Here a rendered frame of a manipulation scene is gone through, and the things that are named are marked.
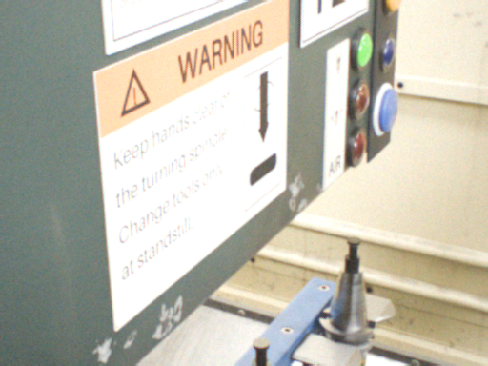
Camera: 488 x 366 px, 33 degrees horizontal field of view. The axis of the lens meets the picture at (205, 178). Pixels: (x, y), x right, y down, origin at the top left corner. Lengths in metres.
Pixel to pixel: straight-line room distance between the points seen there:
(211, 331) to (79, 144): 1.38
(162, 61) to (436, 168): 1.08
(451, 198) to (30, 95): 1.16
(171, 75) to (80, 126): 0.06
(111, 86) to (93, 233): 0.05
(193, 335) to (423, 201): 0.54
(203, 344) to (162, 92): 1.33
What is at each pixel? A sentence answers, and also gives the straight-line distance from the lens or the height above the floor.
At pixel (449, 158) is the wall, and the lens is 1.36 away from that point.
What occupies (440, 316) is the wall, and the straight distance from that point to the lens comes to 1.49.
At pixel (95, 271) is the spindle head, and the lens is 0.31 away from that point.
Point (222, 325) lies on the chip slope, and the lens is 1.66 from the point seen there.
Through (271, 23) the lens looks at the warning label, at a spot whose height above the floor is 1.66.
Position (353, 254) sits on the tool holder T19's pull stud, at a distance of 0.92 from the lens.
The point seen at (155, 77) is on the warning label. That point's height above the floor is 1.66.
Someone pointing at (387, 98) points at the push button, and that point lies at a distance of 0.57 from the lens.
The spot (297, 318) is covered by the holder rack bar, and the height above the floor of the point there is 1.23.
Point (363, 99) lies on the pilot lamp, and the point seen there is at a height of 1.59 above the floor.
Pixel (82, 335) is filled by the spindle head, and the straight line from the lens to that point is 0.32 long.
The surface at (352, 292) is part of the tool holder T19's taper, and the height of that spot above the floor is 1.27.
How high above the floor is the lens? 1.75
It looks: 23 degrees down
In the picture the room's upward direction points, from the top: 2 degrees counter-clockwise
